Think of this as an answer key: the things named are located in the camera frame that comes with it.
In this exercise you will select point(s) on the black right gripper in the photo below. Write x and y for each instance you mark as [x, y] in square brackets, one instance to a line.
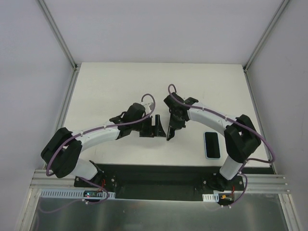
[176, 119]

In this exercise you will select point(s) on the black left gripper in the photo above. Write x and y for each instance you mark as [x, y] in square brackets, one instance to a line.
[149, 130]

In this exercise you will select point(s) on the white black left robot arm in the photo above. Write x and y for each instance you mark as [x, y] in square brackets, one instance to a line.
[62, 153]

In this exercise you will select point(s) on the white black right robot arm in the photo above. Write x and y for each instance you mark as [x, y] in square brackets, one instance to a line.
[240, 140]

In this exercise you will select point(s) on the light blue cased phone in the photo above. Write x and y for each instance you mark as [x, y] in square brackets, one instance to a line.
[212, 150]

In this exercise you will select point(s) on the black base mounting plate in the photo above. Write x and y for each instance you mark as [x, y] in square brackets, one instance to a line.
[172, 183]

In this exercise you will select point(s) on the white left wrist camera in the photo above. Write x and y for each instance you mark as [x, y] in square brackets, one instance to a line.
[148, 107]

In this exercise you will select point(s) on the white right cable duct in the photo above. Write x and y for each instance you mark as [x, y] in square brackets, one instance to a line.
[211, 197]

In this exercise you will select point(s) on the white cable duct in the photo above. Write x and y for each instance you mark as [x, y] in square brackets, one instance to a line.
[211, 197]
[73, 194]

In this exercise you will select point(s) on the white left cable duct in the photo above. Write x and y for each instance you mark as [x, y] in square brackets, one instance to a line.
[73, 194]

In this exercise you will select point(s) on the horizontal aluminium frame rail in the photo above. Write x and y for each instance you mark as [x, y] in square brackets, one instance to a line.
[41, 181]

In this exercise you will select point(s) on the left aluminium frame post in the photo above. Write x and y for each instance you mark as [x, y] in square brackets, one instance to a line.
[57, 33]

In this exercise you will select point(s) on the aluminium frame post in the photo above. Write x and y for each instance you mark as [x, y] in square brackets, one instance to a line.
[267, 32]
[57, 33]

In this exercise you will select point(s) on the right aluminium frame post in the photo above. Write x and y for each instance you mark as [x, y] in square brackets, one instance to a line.
[267, 32]

